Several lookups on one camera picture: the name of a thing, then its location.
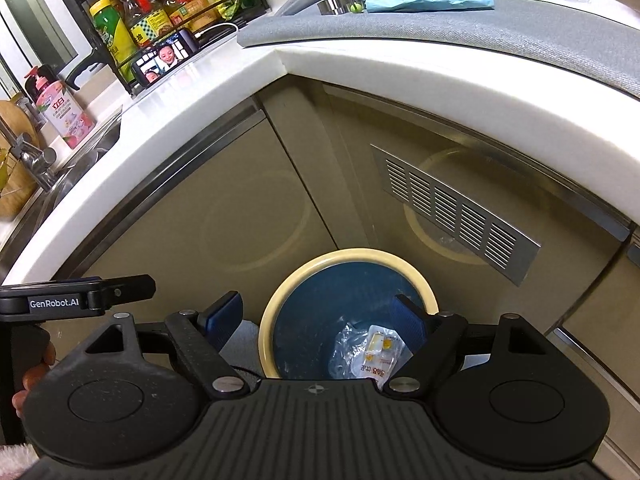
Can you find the pink dish soap bottle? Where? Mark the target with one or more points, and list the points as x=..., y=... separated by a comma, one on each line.
x=62, y=110

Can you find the steel sink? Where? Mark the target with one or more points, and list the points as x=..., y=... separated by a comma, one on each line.
x=85, y=160

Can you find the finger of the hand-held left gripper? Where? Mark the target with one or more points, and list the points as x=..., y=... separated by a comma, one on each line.
x=132, y=287

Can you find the beige cabinet door with vent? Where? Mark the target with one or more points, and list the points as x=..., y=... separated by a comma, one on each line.
x=500, y=310

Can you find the grey counter mat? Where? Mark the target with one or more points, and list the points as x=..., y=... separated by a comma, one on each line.
x=450, y=30

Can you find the window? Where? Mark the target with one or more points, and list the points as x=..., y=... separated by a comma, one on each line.
x=35, y=15

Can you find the silver vent grille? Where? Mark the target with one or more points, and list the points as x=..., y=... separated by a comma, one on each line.
x=450, y=210

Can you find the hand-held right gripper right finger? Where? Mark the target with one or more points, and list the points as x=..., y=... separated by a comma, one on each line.
x=412, y=322

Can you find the crumpled plastic wrapper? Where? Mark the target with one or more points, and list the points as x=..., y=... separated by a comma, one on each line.
x=375, y=355

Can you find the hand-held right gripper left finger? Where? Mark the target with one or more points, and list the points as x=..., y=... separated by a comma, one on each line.
x=225, y=320

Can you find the clear plastic wrapper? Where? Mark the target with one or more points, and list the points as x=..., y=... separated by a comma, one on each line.
x=345, y=355

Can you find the blue bin cream rim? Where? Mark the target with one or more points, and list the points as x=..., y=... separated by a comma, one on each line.
x=310, y=320

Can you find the green bottle yellow cap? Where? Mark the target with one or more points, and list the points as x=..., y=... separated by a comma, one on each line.
x=112, y=30

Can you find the steel faucet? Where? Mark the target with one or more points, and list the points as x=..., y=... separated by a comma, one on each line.
x=35, y=157

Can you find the person's left hand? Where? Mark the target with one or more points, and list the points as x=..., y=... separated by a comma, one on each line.
x=35, y=377

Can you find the wooden cutting board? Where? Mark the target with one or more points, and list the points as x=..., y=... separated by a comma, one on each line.
x=17, y=125

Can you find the smartphone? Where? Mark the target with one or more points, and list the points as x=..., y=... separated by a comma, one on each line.
x=167, y=57

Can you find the oil bottle red cap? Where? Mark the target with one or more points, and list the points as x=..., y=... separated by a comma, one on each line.
x=142, y=15

